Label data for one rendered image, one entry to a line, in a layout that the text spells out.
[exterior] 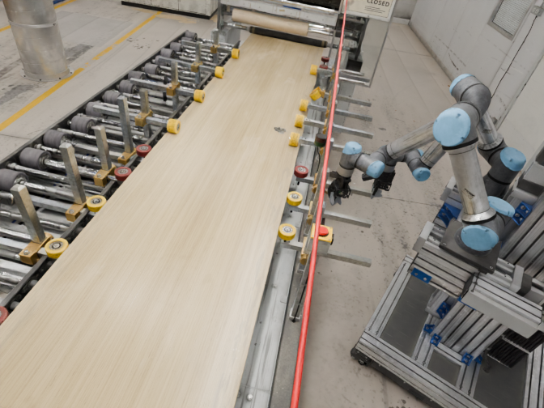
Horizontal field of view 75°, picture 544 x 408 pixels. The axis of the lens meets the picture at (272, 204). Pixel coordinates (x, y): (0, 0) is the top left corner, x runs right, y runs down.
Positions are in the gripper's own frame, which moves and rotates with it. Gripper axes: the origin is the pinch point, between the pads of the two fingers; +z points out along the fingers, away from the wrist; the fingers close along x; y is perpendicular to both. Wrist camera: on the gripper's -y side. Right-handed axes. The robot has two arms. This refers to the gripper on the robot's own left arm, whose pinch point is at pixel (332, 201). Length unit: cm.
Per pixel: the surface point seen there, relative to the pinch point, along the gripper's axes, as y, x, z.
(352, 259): 29.5, 3.4, 9.5
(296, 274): 27.3, -20.7, 22.1
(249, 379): 70, -48, 30
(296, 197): -5.9, -17.3, 1.6
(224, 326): 63, -58, 2
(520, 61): -273, 336, 3
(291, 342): 60, -30, 22
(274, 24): -262, 13, -12
